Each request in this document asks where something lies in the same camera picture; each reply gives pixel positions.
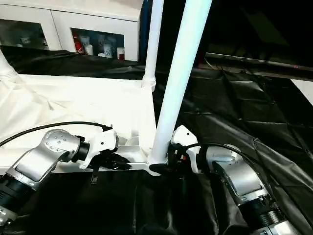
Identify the white plastic table top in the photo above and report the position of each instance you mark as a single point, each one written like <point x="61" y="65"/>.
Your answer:
<point x="73" y="102"/>

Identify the white plastic table leg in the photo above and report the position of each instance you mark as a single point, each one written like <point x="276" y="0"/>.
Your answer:
<point x="152" y="44"/>
<point x="6" y="66"/>
<point x="181" y="73"/>

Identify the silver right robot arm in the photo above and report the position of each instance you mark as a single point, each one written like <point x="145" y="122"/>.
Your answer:
<point x="239" y="171"/>

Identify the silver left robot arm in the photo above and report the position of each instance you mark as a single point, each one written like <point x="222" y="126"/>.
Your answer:
<point x="41" y="159"/>

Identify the black plastic mat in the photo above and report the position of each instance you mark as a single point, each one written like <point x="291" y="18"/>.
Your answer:
<point x="244" y="110"/>

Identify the small white jar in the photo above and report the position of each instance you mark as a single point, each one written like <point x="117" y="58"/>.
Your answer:
<point x="88" y="49"/>
<point x="121" y="53"/>
<point x="107" y="48"/>

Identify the red package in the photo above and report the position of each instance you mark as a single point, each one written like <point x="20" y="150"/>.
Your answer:
<point x="77" y="44"/>

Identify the dark metal rod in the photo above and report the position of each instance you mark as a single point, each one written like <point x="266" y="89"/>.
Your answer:
<point x="256" y="61"/>

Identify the white flat board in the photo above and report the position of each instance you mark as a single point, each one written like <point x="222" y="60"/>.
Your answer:
<point x="304" y="89"/>

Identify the white glass-door cabinet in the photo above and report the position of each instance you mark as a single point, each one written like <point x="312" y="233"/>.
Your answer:
<point x="73" y="17"/>

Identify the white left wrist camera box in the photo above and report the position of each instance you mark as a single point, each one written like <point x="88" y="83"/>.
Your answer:
<point x="102" y="144"/>

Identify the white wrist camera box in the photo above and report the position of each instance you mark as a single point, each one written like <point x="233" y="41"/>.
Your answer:
<point x="184" y="137"/>
<point x="102" y="144"/>

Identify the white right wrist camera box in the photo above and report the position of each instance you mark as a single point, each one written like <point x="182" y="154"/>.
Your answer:
<point x="184" y="137"/>

